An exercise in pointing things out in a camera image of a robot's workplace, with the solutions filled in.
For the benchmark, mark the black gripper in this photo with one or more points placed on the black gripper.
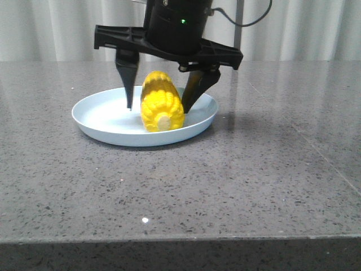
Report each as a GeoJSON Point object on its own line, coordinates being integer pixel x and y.
{"type": "Point", "coordinates": [172, 30]}

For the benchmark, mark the yellow corn cob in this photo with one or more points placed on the yellow corn cob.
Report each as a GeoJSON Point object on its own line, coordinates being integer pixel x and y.
{"type": "Point", "coordinates": [161, 108]}

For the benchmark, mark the light blue round plate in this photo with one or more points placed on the light blue round plate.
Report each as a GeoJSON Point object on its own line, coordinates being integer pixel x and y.
{"type": "Point", "coordinates": [104, 116]}

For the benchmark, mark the white pleated curtain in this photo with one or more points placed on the white pleated curtain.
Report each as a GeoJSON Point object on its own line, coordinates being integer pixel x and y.
{"type": "Point", "coordinates": [271, 30]}

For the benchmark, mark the grey vertical post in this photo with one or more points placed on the grey vertical post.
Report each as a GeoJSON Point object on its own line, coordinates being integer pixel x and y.
{"type": "Point", "coordinates": [238, 20]}

